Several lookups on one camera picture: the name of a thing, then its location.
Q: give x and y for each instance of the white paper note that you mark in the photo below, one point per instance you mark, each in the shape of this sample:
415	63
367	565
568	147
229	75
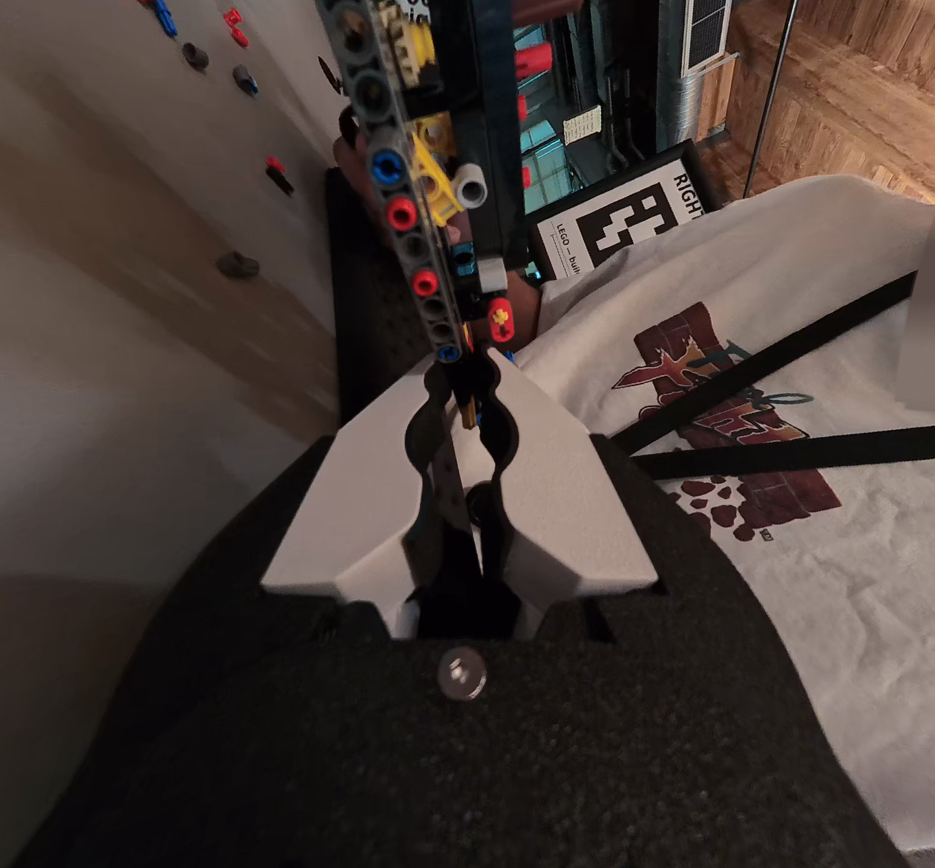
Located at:
582	126

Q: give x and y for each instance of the multicoloured lego chassis assembly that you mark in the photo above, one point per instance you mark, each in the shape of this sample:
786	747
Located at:
478	152

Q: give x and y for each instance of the silver air duct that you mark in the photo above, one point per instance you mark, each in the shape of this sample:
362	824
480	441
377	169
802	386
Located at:
676	108

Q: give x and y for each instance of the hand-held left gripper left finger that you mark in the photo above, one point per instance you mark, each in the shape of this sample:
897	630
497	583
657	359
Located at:
343	517

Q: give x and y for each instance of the white vent grille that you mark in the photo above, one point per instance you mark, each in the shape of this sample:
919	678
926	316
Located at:
710	6

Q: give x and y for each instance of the black framed marker sign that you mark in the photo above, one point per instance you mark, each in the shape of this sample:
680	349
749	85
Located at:
562	239

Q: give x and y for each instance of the dark grey lego pin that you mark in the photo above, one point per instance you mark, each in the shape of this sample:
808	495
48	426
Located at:
237	265

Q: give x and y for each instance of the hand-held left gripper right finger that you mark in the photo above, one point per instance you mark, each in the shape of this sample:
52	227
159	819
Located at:
577	517

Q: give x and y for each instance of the person's right hand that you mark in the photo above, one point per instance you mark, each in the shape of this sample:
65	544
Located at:
354	177

